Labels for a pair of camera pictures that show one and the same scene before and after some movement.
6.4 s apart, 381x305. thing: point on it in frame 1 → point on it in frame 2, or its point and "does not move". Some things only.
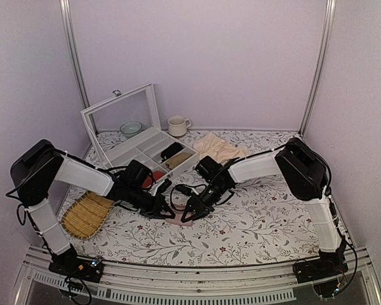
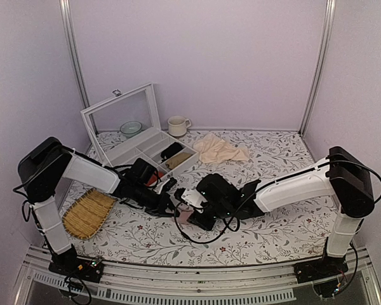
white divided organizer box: [164, 153] does not move
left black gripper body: [139, 201] does not move
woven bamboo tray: [84, 215] does not move
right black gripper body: [214, 194] → [207, 225]
